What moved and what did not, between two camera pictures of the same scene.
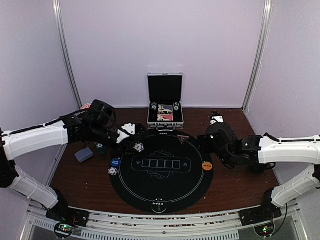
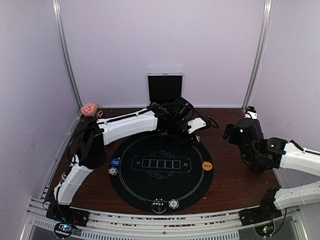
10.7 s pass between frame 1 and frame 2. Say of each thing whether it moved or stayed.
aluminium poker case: stayed
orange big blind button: stayed
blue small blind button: stayed
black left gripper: moved
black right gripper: moved
